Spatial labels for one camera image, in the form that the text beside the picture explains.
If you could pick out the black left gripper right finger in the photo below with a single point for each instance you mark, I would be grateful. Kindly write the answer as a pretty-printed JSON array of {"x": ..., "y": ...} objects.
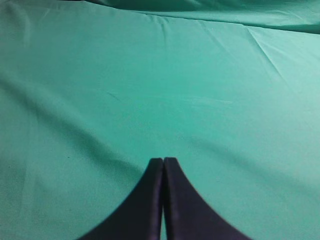
[{"x": 187, "y": 215}]

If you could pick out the green cloth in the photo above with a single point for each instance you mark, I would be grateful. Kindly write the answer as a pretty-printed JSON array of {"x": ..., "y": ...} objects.
[{"x": 91, "y": 90}]

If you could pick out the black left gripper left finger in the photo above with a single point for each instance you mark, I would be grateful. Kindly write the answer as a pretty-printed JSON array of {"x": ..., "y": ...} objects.
[{"x": 139, "y": 216}]

